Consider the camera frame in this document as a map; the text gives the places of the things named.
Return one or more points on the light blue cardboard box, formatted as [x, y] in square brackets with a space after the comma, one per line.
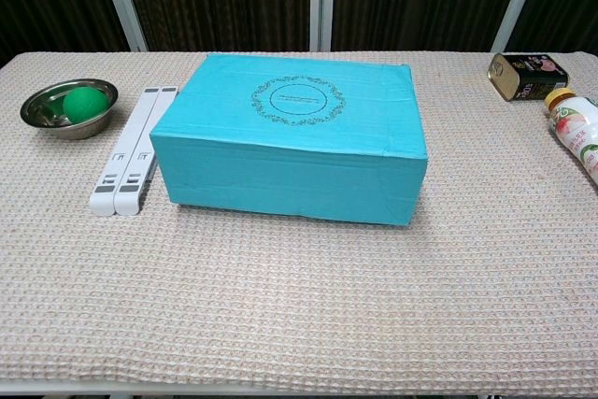
[289, 156]

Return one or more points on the white folding stand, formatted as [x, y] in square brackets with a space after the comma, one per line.
[128, 156]

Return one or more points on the dark rectangular tin can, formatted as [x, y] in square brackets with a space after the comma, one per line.
[528, 76]

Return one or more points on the white bottle with yellow cap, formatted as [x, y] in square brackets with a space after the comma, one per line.
[577, 125]

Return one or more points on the beige waffle weave tablecloth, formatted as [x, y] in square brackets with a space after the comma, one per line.
[299, 301]

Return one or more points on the green ball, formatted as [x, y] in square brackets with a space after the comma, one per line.
[84, 102]

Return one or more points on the stainless steel bowl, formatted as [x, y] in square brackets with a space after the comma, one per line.
[42, 114]

